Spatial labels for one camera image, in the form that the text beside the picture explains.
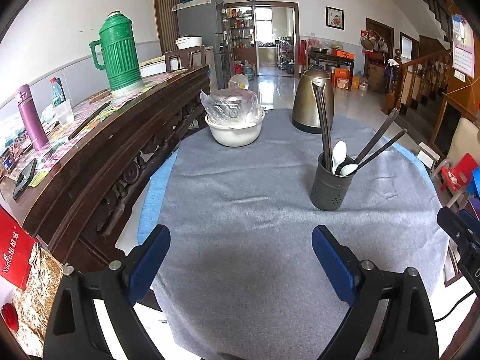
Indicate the green thermos jug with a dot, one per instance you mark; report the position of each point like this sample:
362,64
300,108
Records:
115,52

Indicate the red plastic child chair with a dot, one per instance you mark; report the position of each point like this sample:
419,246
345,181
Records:
454,180

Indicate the clear plastic bag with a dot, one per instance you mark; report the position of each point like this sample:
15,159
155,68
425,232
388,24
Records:
230,106

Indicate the red paper bag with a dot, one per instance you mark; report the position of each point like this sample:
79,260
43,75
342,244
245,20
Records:
16,249

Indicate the wooden staircase railing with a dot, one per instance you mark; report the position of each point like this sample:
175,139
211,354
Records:
407,83

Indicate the framed wall picture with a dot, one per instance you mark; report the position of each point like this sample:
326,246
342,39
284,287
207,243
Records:
334,18

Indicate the grey table cloth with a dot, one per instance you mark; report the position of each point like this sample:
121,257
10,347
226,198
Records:
241,280

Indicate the dark wooden sideboard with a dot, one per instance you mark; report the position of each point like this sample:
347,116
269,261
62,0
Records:
82,206

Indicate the black smartphone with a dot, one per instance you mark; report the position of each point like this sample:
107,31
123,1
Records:
24,179

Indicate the purple thermos bottle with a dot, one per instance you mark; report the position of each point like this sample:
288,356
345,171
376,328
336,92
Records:
29,115

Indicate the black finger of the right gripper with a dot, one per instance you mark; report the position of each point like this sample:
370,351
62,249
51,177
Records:
463,229

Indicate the plastic water bottle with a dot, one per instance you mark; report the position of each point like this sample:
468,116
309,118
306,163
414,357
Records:
58,96

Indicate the dark grey utensil holder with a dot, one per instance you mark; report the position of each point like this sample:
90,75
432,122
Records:
328,189

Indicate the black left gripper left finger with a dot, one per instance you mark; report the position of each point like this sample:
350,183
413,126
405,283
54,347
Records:
74,331

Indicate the white spoon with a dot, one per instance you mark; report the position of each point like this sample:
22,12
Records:
349,169
339,154

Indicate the wall calendar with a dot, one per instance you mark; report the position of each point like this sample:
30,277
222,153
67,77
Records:
463,46

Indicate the brass electric kettle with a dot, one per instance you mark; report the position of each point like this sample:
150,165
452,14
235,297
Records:
305,114

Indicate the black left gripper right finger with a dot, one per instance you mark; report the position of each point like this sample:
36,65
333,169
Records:
407,330

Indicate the grey refrigerator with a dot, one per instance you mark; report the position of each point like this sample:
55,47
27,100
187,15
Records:
207,19

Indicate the white bowl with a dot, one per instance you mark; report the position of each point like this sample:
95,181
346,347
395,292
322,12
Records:
235,136

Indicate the blue plastic sheet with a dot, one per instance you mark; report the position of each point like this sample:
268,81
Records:
474,186

